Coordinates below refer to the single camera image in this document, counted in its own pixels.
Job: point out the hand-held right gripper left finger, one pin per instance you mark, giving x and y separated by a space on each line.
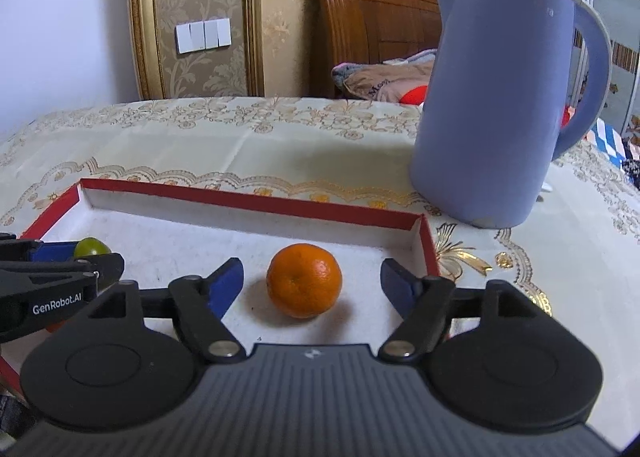
225 287

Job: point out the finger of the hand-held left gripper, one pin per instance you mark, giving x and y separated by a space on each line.
50 294
52 252

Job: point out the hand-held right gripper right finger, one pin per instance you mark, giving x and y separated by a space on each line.
397 287

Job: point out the small red fruit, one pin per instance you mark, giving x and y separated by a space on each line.
56 327

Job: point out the green citrus fruit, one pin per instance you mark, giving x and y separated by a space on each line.
92 247

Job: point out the red shallow cardboard box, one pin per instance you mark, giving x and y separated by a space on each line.
200 237

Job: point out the orange tangerine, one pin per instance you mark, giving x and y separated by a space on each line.
304 282

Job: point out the cream gold patterned tablecloth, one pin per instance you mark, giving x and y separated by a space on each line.
250 137

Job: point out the white kettle base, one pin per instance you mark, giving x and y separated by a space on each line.
545 192

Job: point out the blue electric kettle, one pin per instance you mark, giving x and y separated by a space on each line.
485 112

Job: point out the patterned pillow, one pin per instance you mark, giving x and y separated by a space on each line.
380 82

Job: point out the red blue striped cloth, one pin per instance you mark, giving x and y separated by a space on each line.
607 139

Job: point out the dark patterned cloth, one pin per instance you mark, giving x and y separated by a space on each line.
632 172

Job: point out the wooden bed headboard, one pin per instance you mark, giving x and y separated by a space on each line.
370 22

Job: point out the floral glass door wardrobe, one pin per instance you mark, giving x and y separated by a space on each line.
620 12

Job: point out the gold wall panel frame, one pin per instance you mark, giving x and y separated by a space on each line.
142 27

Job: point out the white wall light switch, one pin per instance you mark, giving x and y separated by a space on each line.
202 36

